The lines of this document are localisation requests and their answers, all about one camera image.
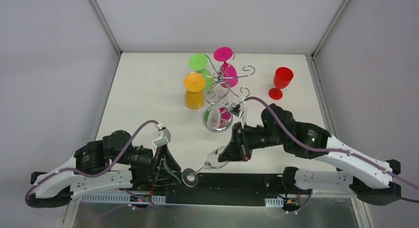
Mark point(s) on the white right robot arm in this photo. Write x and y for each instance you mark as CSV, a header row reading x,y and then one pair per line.
x,y
369,179

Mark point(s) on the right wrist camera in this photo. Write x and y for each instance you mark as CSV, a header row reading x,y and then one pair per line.
x,y
239,110

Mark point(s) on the pink wine glass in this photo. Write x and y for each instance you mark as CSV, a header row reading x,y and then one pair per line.
x,y
229,74

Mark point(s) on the chrome wine glass rack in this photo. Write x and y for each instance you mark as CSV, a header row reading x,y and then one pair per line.
x,y
217,89

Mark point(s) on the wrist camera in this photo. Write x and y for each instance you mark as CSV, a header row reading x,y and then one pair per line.
x,y
160,137
239,110

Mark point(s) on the orange wine glass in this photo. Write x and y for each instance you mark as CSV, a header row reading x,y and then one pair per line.
x,y
194,96

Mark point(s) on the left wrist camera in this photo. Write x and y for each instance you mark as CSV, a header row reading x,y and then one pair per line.
x,y
160,137

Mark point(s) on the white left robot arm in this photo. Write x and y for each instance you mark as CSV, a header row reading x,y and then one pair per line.
x,y
110,163

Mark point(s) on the red wine glass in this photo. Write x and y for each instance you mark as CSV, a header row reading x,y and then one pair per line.
x,y
282,78

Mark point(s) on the green wine glass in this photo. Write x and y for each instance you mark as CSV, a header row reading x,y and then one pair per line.
x,y
198,62

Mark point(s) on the clear wine glass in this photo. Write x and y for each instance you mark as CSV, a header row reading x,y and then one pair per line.
x,y
218,106
190,177

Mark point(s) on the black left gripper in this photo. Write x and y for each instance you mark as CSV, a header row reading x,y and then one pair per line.
x,y
157,167

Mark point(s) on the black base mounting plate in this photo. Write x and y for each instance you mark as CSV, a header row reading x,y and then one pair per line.
x,y
224,190

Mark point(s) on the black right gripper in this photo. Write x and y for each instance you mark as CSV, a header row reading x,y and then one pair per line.
x,y
241,143

